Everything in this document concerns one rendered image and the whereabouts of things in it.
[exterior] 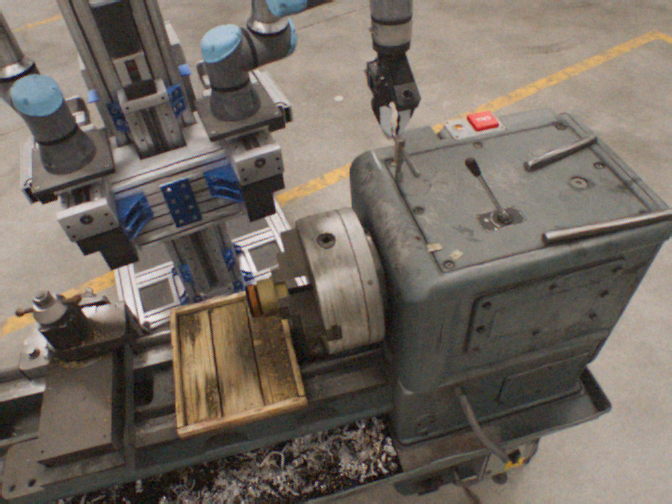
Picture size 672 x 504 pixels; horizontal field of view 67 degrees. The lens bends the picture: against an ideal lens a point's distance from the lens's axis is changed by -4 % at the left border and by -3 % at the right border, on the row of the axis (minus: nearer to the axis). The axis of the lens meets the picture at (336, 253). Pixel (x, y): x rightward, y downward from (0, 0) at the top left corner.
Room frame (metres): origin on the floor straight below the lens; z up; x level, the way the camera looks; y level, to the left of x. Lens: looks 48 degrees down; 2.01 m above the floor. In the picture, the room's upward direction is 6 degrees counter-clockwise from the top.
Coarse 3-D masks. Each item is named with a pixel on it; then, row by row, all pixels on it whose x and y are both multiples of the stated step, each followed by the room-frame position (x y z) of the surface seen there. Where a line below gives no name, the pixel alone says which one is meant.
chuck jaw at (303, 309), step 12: (288, 300) 0.69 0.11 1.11; (300, 300) 0.68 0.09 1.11; (312, 300) 0.68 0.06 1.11; (288, 312) 0.67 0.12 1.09; (300, 312) 0.65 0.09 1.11; (312, 312) 0.64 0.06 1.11; (300, 324) 0.64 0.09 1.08; (312, 324) 0.61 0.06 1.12; (312, 336) 0.60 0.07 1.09; (336, 336) 0.59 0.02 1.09
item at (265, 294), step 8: (264, 280) 0.74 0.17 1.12; (248, 288) 0.72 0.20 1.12; (256, 288) 0.72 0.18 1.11; (264, 288) 0.71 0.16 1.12; (272, 288) 0.71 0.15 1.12; (280, 288) 0.72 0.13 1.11; (248, 296) 0.70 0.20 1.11; (256, 296) 0.70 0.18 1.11; (264, 296) 0.70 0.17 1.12; (272, 296) 0.70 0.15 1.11; (280, 296) 0.70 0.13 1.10; (248, 304) 0.69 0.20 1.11; (256, 304) 0.69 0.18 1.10; (264, 304) 0.68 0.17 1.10; (272, 304) 0.68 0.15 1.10; (256, 312) 0.68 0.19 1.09; (264, 312) 0.68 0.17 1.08; (272, 312) 0.68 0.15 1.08; (280, 312) 0.68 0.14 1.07
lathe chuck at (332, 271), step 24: (312, 216) 0.82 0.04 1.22; (336, 216) 0.80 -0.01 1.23; (312, 240) 0.73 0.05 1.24; (336, 240) 0.73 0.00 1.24; (312, 264) 0.68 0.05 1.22; (336, 264) 0.68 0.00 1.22; (312, 288) 0.70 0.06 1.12; (336, 288) 0.64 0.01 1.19; (360, 288) 0.64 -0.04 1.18; (336, 312) 0.61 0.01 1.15; (360, 312) 0.61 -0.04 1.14; (360, 336) 0.60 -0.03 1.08
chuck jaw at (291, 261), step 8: (280, 232) 0.81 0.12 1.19; (288, 232) 0.80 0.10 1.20; (296, 232) 0.80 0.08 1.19; (288, 240) 0.79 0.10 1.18; (296, 240) 0.79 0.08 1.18; (288, 248) 0.78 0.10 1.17; (296, 248) 0.78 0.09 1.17; (280, 256) 0.77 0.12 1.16; (288, 256) 0.77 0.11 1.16; (296, 256) 0.77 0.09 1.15; (280, 264) 0.76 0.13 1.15; (288, 264) 0.76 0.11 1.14; (296, 264) 0.76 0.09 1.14; (304, 264) 0.76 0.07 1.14; (272, 272) 0.74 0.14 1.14; (280, 272) 0.74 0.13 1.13; (288, 272) 0.75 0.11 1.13; (296, 272) 0.75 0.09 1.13; (304, 272) 0.75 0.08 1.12; (272, 280) 0.73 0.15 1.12; (280, 280) 0.73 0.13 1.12
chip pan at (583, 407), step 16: (576, 400) 0.63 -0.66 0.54; (592, 400) 0.63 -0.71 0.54; (528, 416) 0.60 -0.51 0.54; (544, 416) 0.60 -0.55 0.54; (560, 416) 0.59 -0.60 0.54; (576, 416) 0.58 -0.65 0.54; (496, 432) 0.57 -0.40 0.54; (512, 432) 0.56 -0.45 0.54; (528, 432) 0.55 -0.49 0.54; (416, 448) 0.55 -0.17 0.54; (432, 448) 0.54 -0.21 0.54; (448, 448) 0.54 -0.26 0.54; (464, 448) 0.53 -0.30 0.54; (416, 464) 0.50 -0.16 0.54
